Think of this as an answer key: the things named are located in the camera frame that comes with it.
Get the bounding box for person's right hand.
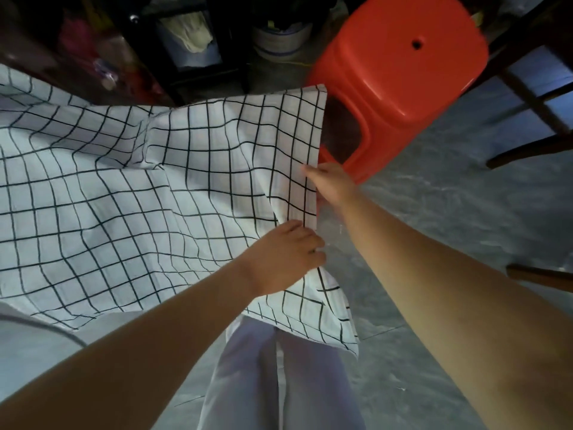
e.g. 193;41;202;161
302;162;361;208

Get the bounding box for person's left hand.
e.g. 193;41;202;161
242;219;327;297

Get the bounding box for white black checked cloth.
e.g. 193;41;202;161
0;64;360;360

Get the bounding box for person's left forearm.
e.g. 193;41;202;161
0;257;260;430

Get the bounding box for person's right forearm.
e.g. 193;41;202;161
329;188;573;430

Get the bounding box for red plastic stool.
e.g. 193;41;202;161
306;0;489;185

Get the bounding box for white plastic bucket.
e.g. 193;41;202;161
251;20;314;63

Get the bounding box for person's white trousers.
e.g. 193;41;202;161
197;314;365;430

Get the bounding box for cream cloth bag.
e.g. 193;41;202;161
159;11;215;54

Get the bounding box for dark wooden chair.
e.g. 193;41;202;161
466;0;573;171

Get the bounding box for dark wooden table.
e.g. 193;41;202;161
0;0;251;108

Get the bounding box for pink plastic packet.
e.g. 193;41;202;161
58;11;106;67

